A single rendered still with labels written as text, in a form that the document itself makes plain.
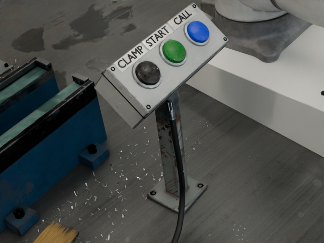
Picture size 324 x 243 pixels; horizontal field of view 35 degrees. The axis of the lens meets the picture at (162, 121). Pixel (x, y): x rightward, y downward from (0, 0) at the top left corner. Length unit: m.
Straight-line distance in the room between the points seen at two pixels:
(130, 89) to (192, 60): 0.10
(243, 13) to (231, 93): 0.14
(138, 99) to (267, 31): 0.41
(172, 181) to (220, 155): 0.12
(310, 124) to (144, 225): 0.30
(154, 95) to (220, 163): 0.29
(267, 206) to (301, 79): 0.22
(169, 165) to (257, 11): 0.32
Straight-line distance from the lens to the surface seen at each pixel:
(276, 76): 0.88
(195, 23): 0.65
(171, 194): 0.79
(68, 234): 0.78
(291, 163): 0.85
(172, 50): 0.61
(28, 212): 0.81
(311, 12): 0.79
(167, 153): 0.73
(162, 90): 0.59
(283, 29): 0.94
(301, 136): 0.86
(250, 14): 0.91
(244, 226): 0.76
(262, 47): 0.92
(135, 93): 0.57
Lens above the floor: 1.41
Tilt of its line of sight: 41 degrees down
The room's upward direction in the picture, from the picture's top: 8 degrees counter-clockwise
